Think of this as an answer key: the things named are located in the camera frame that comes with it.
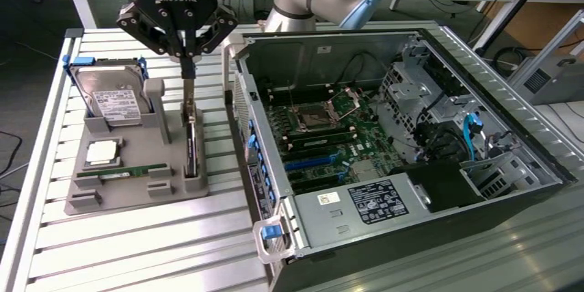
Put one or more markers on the grey power supply unit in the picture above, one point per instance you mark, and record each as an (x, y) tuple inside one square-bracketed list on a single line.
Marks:
[(329, 223)]

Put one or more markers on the green RAM stick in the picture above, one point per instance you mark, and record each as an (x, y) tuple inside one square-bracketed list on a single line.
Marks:
[(133, 170)]

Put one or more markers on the thin metal locking lever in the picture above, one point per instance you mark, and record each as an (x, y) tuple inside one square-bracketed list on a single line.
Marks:
[(291, 95)]

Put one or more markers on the black tripod pole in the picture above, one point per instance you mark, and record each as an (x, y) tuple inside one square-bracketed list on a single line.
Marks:
[(515, 8)]

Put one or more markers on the silver CPU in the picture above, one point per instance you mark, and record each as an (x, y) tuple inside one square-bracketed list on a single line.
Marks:
[(102, 152)]

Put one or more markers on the green motherboard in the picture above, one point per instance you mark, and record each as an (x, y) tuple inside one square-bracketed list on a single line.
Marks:
[(361, 145)]

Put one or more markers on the hard disk drive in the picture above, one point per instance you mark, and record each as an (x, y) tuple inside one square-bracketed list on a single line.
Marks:
[(83, 61)]

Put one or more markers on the grey parts rack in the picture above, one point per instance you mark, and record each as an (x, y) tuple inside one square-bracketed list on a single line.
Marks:
[(137, 148)]

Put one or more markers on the graphics card with metal bracket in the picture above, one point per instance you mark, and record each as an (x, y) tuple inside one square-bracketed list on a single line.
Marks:
[(191, 141)]

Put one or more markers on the open black PC case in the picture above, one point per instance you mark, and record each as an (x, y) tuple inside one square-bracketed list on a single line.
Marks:
[(457, 230)]

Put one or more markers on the black RAM stick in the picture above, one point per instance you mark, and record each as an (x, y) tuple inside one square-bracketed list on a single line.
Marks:
[(319, 138)]

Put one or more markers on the silver hard disk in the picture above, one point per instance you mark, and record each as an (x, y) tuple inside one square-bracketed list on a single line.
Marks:
[(114, 100)]

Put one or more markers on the grey computer tower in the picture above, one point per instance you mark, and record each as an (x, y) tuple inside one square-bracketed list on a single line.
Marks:
[(557, 80)]

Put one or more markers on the metal socket cover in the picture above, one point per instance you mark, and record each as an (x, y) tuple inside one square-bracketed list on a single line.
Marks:
[(345, 102)]

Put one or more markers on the metal disk bay cage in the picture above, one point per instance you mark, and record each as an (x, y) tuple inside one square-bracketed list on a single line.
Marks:
[(406, 93)]

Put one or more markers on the grey slotted disk bay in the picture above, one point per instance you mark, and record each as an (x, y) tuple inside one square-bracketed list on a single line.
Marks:
[(502, 175)]

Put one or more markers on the black plastic shroud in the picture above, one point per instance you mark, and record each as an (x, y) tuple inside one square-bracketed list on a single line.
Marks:
[(438, 186)]

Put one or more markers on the blue expansion slot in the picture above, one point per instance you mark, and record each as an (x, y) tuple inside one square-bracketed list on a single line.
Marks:
[(310, 162)]

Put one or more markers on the CPU socket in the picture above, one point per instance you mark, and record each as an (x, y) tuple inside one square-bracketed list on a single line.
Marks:
[(313, 117)]

